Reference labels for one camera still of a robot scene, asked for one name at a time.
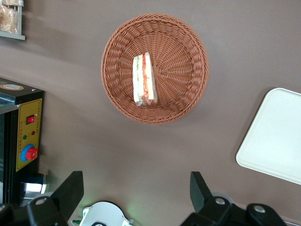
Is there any black food warmer machine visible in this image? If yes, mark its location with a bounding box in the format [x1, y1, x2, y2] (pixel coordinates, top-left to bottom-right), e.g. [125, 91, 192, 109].
[0, 77, 44, 206]

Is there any red emergency stop button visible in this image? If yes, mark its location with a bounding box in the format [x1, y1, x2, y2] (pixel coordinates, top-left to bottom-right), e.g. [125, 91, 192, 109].
[20, 144, 39, 162]

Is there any triangle sandwich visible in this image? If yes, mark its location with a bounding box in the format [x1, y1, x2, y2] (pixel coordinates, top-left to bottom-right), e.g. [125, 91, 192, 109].
[132, 51, 158, 108]

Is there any brown round wicker basket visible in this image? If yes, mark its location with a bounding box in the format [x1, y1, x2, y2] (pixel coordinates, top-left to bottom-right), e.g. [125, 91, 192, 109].
[101, 13, 210, 126]

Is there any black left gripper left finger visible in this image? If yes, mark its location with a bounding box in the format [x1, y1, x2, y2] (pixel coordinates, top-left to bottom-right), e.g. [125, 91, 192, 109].
[26, 170, 85, 226]

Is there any cream plastic serving tray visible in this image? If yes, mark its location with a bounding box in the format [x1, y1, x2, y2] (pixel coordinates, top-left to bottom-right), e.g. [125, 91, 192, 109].
[236, 88, 301, 186]

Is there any grey bread tray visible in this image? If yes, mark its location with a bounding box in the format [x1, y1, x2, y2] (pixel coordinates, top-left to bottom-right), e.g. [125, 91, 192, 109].
[0, 0, 26, 41]

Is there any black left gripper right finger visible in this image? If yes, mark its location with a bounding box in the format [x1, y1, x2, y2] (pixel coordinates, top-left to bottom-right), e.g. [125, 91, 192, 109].
[181, 171, 236, 226]

